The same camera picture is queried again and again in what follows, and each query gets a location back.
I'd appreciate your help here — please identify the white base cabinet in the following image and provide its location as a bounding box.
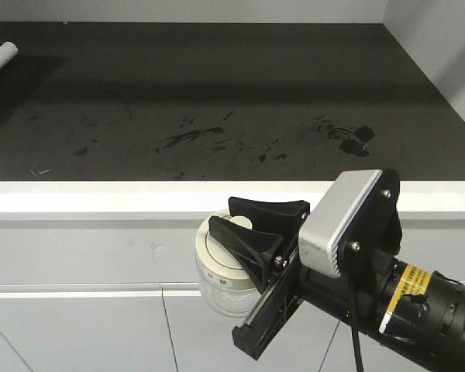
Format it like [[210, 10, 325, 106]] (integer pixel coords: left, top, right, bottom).
[[0, 181, 465, 372]]

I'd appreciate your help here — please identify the glass jar with cream lid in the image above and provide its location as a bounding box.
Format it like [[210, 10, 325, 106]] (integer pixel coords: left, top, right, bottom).
[[195, 219, 260, 318]]

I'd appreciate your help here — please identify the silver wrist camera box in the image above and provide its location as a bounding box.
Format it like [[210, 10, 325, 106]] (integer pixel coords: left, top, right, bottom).
[[298, 170, 382, 278]]

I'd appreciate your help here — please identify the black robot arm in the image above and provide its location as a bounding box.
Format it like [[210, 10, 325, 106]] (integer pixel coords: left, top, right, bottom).
[[208, 169, 465, 371]]

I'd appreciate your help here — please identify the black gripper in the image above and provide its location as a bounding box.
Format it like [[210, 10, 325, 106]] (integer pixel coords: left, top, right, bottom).
[[208, 197, 357, 360]]

